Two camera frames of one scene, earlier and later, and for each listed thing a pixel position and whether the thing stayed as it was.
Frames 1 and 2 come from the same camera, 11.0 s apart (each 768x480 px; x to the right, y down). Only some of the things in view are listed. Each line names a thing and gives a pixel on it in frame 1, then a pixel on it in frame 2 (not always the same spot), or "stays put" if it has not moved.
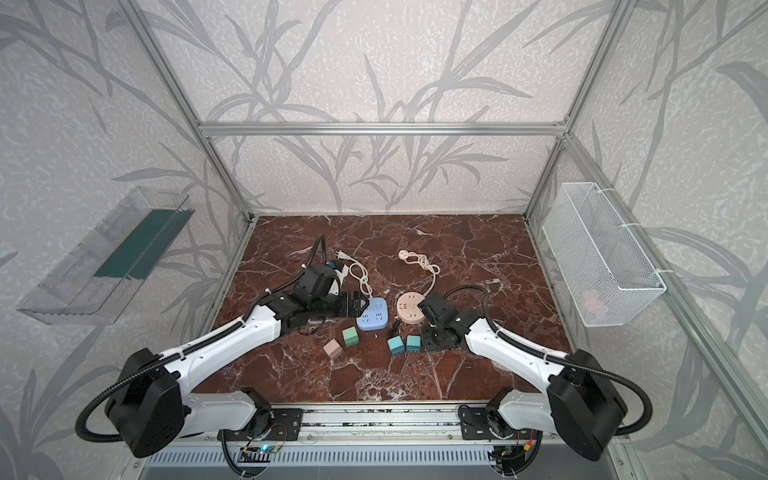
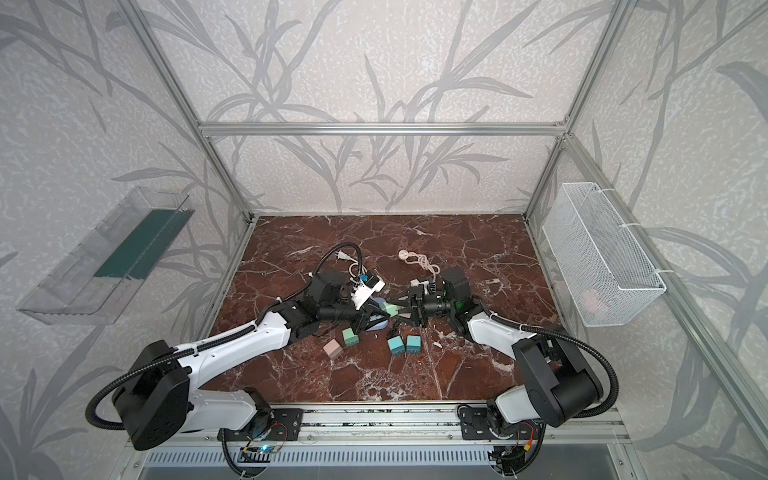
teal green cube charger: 413,344 stays put
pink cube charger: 332,348 stays put
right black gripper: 429,309 -> 417,306
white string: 413,258 stays put
